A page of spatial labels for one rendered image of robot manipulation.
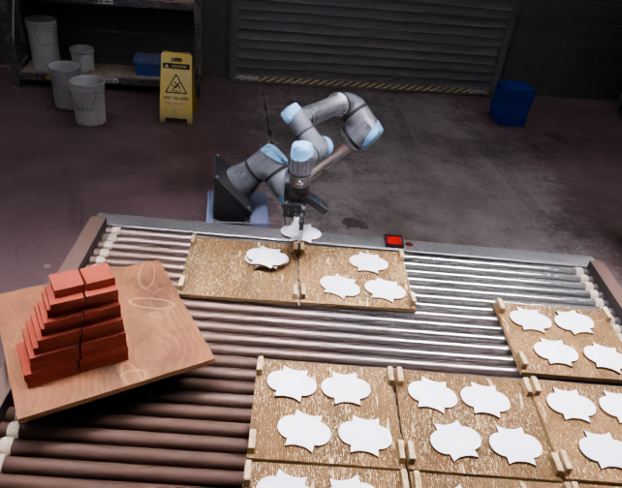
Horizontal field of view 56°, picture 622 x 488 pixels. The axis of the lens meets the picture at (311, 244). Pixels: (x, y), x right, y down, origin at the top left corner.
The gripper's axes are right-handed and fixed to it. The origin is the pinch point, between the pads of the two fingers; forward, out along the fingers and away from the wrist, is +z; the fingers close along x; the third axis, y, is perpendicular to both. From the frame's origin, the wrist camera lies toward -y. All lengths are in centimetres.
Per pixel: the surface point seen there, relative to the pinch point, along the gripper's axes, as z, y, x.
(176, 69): 56, 109, -340
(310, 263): 12.0, -4.6, 2.5
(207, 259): 11.3, 33.6, 4.6
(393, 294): 11.7, -34.3, 18.4
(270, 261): 8.4, 10.3, 7.9
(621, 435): 14, -94, 74
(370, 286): 11.6, -26.2, 14.4
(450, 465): 13, -41, 87
